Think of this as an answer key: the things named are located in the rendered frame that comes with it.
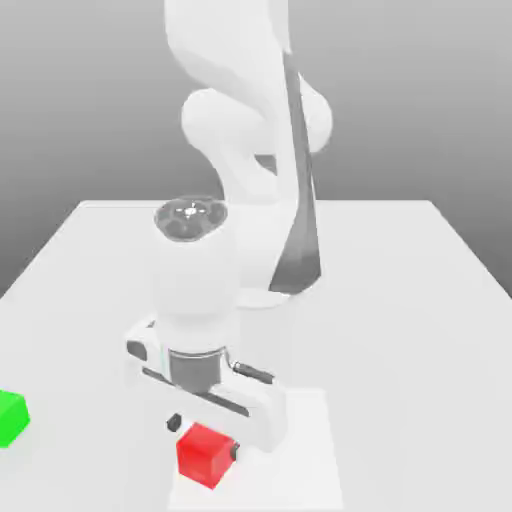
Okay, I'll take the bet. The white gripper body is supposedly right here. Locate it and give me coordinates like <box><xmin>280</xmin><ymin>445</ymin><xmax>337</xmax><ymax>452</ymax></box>
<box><xmin>124</xmin><ymin>355</ymin><xmax>290</xmax><ymax>454</ymax></box>

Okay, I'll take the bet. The small red cube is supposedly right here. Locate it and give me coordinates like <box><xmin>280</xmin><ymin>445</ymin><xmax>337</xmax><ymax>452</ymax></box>
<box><xmin>175</xmin><ymin>422</ymin><xmax>237</xmax><ymax>491</ymax></box>

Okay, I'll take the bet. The small green cube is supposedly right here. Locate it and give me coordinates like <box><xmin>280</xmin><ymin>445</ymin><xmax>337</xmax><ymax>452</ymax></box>
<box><xmin>0</xmin><ymin>390</ymin><xmax>32</xmax><ymax>449</ymax></box>

